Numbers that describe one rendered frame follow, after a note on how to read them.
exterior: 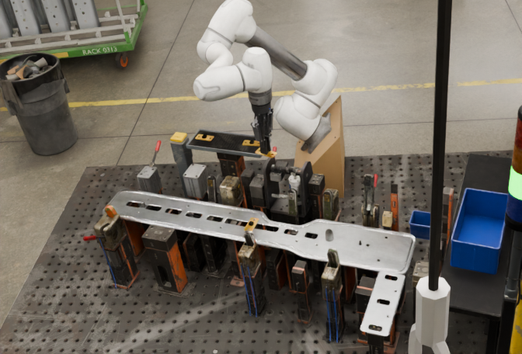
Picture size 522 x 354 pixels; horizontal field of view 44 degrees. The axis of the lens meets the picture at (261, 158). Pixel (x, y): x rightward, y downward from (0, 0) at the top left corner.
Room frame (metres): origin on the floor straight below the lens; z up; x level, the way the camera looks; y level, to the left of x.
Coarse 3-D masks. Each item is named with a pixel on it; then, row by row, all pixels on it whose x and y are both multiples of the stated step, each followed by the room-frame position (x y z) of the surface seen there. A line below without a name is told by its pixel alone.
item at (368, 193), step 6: (366, 174) 2.02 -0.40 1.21; (366, 180) 1.97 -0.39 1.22; (372, 180) 1.99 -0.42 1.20; (366, 186) 2.00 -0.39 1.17; (372, 186) 1.98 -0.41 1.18; (366, 192) 2.00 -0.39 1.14; (372, 192) 1.98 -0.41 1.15; (366, 198) 1.99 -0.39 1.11; (372, 198) 1.97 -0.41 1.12; (366, 204) 1.99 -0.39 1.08; (372, 204) 1.97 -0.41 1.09; (366, 210) 1.99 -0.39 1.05; (372, 210) 1.97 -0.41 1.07
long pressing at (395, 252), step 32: (128, 192) 2.43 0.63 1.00; (160, 224) 2.17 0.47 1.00; (192, 224) 2.13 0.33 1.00; (224, 224) 2.10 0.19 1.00; (288, 224) 2.03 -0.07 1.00; (320, 224) 2.00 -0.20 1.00; (352, 224) 1.97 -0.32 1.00; (320, 256) 1.82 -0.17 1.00; (352, 256) 1.80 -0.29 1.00; (384, 256) 1.77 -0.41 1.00
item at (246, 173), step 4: (244, 172) 2.31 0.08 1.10; (248, 172) 2.30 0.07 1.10; (252, 172) 2.30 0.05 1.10; (244, 176) 2.29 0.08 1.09; (248, 176) 2.28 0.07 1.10; (252, 176) 2.29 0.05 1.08; (244, 180) 2.29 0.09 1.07; (248, 180) 2.28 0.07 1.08; (244, 184) 2.29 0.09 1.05; (248, 184) 2.28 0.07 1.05; (244, 188) 2.29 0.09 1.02; (248, 188) 2.28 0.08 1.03; (248, 192) 2.29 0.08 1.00; (248, 196) 2.29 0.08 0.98; (248, 200) 2.29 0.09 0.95; (248, 204) 2.29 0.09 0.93; (248, 208) 2.29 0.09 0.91; (252, 208) 2.28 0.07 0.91
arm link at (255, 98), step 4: (248, 92) 2.12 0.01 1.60; (252, 92) 2.09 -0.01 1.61; (264, 92) 2.08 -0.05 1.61; (268, 92) 2.09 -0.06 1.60; (252, 96) 2.09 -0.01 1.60; (256, 96) 2.08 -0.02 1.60; (260, 96) 2.08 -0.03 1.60; (264, 96) 2.08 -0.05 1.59; (268, 96) 2.09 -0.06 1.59; (252, 100) 2.10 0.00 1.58; (256, 100) 2.08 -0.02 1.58; (260, 100) 2.08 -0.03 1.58; (264, 100) 2.08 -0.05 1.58; (268, 100) 2.09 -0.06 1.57; (256, 104) 2.09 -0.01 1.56; (260, 104) 2.08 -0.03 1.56; (264, 104) 2.08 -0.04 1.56
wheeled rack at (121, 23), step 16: (112, 16) 6.36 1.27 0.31; (128, 16) 6.30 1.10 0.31; (144, 16) 6.48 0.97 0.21; (16, 32) 6.27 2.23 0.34; (48, 32) 6.29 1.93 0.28; (64, 32) 6.15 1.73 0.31; (80, 32) 6.12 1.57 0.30; (96, 32) 5.95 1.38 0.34; (112, 32) 6.05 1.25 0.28; (128, 32) 5.88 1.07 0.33; (0, 48) 5.99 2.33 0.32; (16, 48) 5.94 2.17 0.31; (32, 48) 5.93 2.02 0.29; (48, 48) 5.89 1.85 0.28; (80, 48) 5.79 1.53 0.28; (96, 48) 5.75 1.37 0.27; (112, 48) 5.74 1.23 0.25; (128, 48) 5.72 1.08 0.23
